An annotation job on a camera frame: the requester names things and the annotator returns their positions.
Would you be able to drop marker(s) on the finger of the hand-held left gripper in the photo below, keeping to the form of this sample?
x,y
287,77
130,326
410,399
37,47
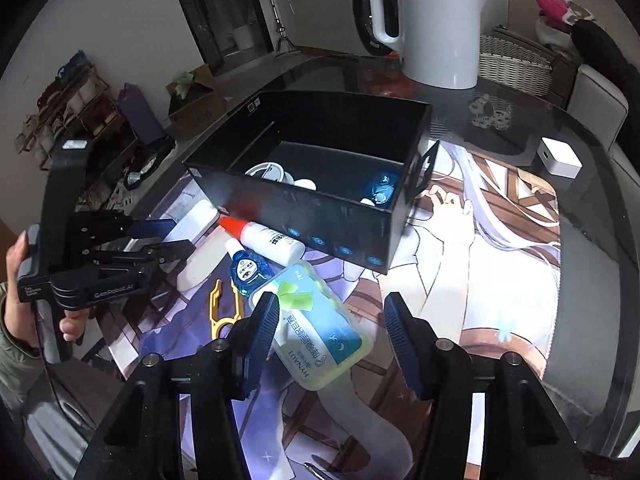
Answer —
x,y
165,252
150,230

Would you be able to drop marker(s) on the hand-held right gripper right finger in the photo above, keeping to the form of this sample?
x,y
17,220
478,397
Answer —
x,y
402,345

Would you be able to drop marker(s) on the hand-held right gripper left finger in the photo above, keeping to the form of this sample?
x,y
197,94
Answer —
x,y
260,340

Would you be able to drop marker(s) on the yellow plastic opener tool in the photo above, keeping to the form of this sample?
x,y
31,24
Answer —
x,y
216,315

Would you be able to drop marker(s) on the green earplug pack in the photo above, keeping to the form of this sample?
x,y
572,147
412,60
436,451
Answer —
x,y
320,325

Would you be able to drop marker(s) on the blue correction tape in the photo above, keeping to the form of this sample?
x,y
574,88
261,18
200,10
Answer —
x,y
247,272

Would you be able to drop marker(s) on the white glue bottle red cap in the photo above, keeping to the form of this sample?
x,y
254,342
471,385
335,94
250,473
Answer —
x,y
272,242

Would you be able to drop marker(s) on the black cardboard storage box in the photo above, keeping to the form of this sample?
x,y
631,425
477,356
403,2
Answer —
x,y
325,225

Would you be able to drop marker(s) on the person's left forearm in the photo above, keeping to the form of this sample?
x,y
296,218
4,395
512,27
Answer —
x,y
15,365

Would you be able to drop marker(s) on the person's left hand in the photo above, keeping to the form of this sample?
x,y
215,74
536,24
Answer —
x,y
15,260

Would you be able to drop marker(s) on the dark round object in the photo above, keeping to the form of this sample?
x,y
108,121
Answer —
x,y
142,165

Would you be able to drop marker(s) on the printed anime desk mat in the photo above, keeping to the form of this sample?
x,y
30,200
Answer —
x,y
450,260

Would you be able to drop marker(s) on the purple bag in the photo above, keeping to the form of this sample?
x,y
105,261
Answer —
x,y
140,112

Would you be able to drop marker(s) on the white tape roll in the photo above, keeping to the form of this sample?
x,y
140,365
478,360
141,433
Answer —
x,y
265,170

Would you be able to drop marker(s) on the shoe rack with shoes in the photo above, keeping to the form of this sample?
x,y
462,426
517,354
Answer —
x,y
75,110

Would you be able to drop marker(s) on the brown cardboard box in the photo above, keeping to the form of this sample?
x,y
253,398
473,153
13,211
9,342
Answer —
x,y
197,107

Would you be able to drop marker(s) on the blue transparent tape dispenser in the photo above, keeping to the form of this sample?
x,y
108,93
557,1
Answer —
x,y
382,187

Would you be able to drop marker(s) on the white bin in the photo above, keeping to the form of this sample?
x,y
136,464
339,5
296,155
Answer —
x,y
245,37

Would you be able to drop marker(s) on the black framed glass door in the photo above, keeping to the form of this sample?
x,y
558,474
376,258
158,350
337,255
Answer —
x,y
200,10

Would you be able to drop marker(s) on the white charger cube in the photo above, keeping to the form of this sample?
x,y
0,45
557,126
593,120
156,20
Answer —
x,y
557,155

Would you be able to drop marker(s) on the mop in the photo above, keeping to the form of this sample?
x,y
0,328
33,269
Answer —
x,y
280,20

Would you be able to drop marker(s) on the black white cartoon sticker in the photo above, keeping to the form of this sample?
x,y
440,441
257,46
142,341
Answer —
x,y
490,112

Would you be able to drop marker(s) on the white washing machine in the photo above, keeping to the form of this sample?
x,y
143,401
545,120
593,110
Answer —
x,y
364,30

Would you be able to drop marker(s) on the white wicker basket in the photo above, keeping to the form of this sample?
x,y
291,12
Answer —
x,y
515,67

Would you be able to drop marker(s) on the light grey sofa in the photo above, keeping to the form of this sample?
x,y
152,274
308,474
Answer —
x,y
595,100

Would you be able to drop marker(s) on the white electric kettle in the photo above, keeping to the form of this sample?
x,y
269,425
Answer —
x,y
440,35

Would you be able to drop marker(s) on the white cloth pile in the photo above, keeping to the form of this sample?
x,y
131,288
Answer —
x,y
550,32

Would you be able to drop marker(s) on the black jacket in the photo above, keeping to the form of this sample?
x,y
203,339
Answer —
x,y
595,40

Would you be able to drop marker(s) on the pink cloth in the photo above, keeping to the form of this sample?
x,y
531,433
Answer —
x,y
550,5

